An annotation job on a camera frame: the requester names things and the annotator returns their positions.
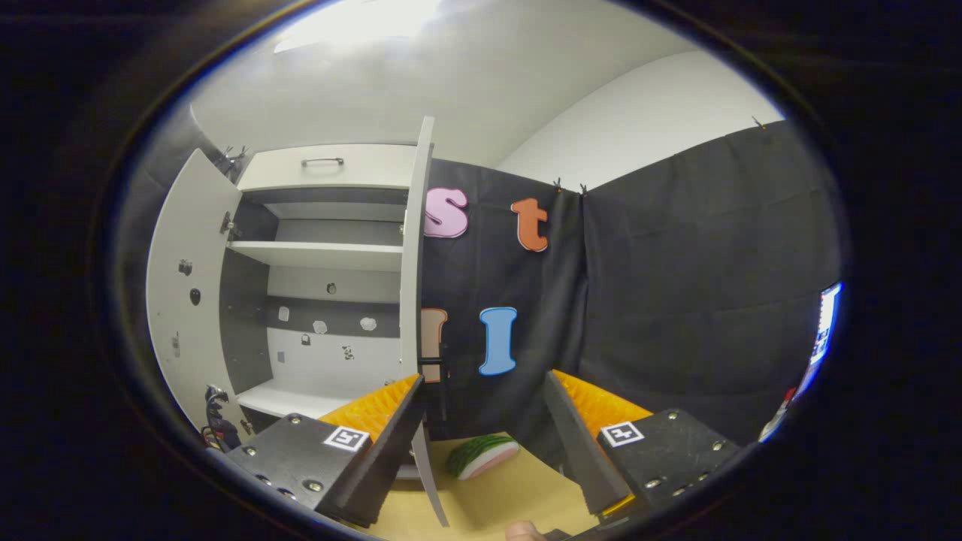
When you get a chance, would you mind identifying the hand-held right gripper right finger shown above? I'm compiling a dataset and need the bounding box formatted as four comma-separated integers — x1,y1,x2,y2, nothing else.
543,368,741,519

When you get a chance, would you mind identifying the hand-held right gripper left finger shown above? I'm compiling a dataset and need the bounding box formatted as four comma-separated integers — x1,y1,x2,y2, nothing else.
225,373,427,528

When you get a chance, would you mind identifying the white cabinet door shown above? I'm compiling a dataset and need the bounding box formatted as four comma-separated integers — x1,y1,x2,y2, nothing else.
145,148,245,437
397,115,452,527

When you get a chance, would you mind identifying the grey and white cabinet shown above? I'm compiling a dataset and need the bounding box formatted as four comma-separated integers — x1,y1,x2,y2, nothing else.
218,143,422,482

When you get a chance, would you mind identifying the white cabinet shelf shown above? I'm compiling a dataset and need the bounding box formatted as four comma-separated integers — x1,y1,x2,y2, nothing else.
228,240,404,273

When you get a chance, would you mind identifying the white cabinet drawer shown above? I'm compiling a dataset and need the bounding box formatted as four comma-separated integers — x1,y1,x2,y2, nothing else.
237,143,418,192

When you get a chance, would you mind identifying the toy watermelon slice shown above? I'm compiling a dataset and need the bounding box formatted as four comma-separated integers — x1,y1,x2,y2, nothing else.
447,434,521,480

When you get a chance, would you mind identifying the lit display screen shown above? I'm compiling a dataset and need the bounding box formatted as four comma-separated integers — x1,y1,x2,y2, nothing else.
759,282,844,444

